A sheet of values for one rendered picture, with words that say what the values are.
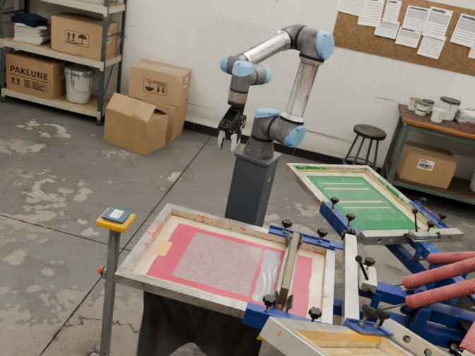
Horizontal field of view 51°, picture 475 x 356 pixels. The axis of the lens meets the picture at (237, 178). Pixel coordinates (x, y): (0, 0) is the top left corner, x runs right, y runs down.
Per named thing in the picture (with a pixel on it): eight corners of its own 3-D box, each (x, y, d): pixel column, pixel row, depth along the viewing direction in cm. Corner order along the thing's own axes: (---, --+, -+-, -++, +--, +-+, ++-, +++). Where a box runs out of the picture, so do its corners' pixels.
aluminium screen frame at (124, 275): (113, 282, 179) (114, 273, 177) (166, 209, 231) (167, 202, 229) (329, 343, 170) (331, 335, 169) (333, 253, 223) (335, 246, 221)
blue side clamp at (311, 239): (265, 242, 223) (268, 229, 220) (267, 236, 227) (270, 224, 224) (331, 260, 220) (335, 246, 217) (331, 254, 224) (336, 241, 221)
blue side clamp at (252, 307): (242, 323, 173) (245, 308, 170) (244, 314, 177) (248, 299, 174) (326, 347, 170) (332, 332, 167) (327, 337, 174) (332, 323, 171)
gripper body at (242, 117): (244, 129, 203) (250, 101, 198) (236, 135, 196) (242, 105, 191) (227, 123, 205) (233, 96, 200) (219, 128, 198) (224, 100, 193)
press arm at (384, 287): (355, 294, 191) (358, 284, 189) (354, 285, 197) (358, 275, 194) (399, 306, 189) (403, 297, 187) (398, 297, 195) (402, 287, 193)
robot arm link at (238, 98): (244, 95, 189) (224, 89, 191) (241, 106, 191) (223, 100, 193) (251, 91, 195) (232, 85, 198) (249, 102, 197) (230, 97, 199)
